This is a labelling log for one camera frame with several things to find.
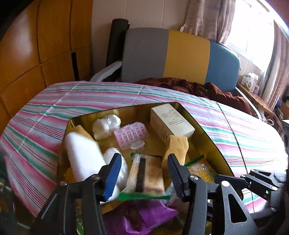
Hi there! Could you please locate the wooden wardrobe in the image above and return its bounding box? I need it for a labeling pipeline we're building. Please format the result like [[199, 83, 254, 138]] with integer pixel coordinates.
[[0, 0, 93, 134]]

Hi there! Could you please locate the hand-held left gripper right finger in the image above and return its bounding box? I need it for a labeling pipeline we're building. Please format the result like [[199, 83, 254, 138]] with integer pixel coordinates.
[[167, 154, 256, 235]]

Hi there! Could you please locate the bright window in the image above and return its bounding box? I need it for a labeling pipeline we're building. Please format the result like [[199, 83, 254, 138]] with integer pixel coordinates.
[[226, 0, 275, 57]]

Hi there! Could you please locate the white plastic bag bundle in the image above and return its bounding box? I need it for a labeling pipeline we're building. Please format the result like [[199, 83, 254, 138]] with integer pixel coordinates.
[[92, 114, 122, 140], [103, 147, 129, 205]]

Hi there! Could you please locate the dark red blanket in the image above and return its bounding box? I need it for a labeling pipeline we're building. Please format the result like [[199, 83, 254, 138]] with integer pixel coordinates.
[[134, 77, 252, 116]]

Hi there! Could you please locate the white bed rail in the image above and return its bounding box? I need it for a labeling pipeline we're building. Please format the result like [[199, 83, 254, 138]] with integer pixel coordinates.
[[90, 61, 123, 82]]

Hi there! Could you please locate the large purple packet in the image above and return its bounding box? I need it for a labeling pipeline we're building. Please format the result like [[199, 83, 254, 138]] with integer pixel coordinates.
[[106, 199, 180, 235]]

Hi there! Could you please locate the gold tin box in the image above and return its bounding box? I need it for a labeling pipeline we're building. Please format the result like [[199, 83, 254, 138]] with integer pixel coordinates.
[[55, 102, 235, 215]]

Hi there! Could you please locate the pink hair roller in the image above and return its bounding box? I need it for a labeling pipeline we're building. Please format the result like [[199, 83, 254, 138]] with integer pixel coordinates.
[[113, 121, 149, 150]]

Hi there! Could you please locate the white foam roll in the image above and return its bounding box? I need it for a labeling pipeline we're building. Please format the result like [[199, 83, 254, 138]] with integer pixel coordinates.
[[63, 132, 106, 183]]

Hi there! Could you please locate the striped bed sheet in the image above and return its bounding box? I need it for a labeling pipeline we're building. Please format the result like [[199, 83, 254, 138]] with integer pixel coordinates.
[[0, 81, 284, 217]]

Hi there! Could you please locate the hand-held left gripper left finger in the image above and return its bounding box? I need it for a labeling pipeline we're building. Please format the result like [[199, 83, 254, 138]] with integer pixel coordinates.
[[34, 153, 123, 235]]

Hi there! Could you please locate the yellow sponge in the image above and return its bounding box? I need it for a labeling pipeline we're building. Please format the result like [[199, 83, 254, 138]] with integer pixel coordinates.
[[161, 135, 189, 172]]

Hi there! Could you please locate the patterned pink curtain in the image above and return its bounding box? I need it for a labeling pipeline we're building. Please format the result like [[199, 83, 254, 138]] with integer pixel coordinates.
[[181, 0, 236, 44], [261, 20, 289, 111]]

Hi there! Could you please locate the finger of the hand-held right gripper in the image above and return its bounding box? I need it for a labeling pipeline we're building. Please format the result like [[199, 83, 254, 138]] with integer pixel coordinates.
[[247, 201, 282, 226], [240, 168, 285, 198]]

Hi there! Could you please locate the cream carton box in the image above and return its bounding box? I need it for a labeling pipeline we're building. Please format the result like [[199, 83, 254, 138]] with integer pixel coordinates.
[[150, 103, 196, 146]]

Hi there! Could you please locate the black rolled mat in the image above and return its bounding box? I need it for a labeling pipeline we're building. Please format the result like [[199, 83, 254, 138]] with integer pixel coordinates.
[[106, 18, 129, 68]]

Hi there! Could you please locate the grey bed rail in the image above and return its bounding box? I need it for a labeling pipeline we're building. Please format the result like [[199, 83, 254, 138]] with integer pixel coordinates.
[[235, 87, 263, 120]]

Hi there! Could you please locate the wooden side table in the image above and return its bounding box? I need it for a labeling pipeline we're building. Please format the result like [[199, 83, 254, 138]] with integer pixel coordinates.
[[237, 82, 277, 118]]

